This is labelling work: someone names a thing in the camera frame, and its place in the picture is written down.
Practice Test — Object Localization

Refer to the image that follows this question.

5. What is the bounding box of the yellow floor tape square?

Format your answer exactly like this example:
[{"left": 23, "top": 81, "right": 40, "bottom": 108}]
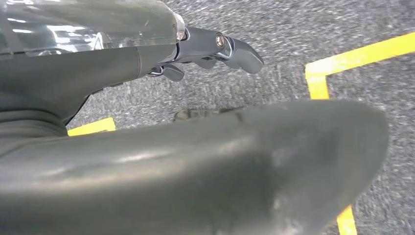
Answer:
[{"left": 67, "top": 31, "right": 415, "bottom": 235}]

